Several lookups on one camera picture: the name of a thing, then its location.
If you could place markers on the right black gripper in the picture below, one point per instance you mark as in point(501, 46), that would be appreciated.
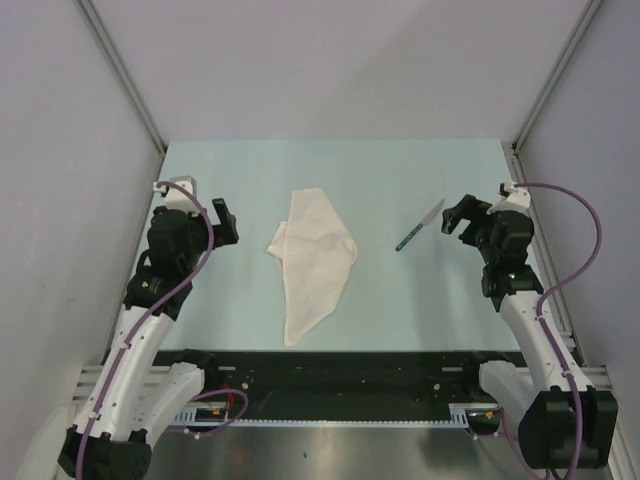
point(468, 208)

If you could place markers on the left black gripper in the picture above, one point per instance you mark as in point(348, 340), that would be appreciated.
point(224, 233)

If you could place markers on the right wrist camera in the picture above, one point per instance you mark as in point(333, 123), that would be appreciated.
point(513, 198)

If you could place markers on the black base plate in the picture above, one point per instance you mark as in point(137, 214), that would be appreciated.
point(343, 386)

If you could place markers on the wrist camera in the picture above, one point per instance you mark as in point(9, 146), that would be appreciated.
point(178, 193)
point(513, 198)

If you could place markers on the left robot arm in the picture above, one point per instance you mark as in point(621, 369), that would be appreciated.
point(115, 432)

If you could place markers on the white cloth napkin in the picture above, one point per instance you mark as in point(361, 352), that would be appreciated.
point(315, 253)

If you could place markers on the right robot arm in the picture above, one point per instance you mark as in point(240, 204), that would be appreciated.
point(564, 423)

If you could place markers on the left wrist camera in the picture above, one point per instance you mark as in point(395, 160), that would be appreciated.
point(178, 193)

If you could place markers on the knife with green handle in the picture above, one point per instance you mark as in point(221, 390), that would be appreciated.
point(430, 216)

